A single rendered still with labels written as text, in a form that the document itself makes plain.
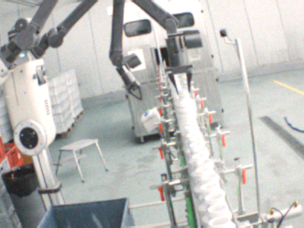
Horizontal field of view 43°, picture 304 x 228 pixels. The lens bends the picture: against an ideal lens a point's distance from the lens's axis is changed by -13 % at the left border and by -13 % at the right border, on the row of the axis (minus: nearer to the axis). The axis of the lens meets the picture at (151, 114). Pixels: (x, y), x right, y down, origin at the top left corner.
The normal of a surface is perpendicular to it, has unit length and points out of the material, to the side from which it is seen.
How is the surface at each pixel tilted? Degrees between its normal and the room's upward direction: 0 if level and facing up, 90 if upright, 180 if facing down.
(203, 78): 90
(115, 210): 90
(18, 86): 90
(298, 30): 90
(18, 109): 101
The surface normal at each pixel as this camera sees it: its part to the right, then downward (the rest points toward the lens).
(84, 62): -0.02, 0.17
